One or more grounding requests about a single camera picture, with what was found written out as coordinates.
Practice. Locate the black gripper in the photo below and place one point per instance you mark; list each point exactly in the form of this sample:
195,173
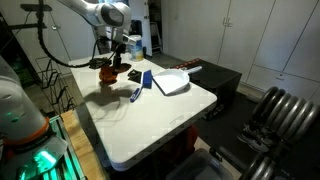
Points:
119,52

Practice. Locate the white wipes canister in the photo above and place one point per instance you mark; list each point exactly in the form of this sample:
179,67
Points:
139,53

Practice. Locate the step ladder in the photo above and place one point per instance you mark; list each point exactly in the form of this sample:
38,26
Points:
156,33

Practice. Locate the white door panel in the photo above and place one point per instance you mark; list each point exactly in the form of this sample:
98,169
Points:
141,16

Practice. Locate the white dustpan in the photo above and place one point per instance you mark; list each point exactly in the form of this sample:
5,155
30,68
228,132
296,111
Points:
171,80

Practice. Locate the wooden board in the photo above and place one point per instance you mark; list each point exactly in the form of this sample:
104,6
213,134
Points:
80,146

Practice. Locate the black box with red stripes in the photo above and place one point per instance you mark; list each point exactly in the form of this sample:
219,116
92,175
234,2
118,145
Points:
216,80

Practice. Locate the red object under table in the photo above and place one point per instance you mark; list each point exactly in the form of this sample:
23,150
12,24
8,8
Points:
190,140

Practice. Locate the clear plastic bin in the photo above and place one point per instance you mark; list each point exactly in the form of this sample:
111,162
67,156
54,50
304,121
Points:
196,166

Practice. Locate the grey sneaker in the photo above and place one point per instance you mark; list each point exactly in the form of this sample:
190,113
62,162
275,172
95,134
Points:
256,130
251,143

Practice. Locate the grey robot mount plate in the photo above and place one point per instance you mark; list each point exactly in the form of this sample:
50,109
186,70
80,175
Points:
50,148

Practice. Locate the aluminium frame with green light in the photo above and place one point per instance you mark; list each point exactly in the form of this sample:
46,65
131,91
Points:
71,166

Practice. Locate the white wall cabinet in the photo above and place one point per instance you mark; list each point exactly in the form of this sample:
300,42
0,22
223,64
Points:
253,33

